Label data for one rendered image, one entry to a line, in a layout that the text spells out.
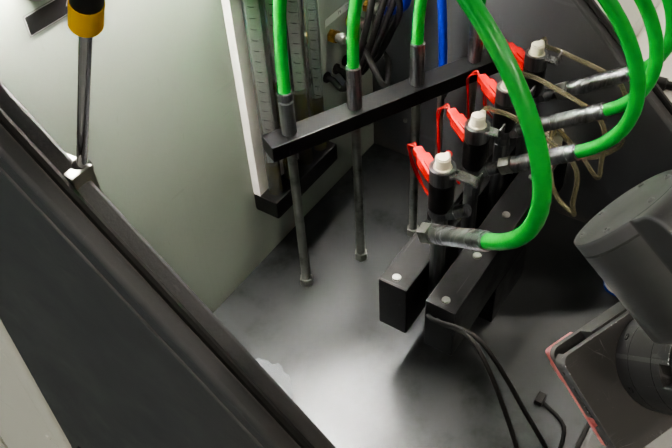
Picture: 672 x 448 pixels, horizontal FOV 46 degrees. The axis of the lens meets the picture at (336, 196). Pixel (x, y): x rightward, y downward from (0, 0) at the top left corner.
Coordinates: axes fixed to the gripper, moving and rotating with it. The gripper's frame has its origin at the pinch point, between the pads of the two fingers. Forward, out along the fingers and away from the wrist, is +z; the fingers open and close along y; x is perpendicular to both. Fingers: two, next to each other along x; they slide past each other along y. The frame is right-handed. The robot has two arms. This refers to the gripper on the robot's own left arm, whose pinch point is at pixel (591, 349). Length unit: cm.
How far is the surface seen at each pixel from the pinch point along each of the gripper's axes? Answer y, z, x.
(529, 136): -4.0, -0.7, -14.4
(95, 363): 31.9, 22.1, -16.9
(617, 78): -31.1, 31.2, -14.1
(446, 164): -6.4, 25.3, -15.8
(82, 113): 20.8, -0.7, -30.5
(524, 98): -4.7, -1.7, -16.8
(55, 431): 45, 52, -13
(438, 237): 0.4, 17.1, -10.6
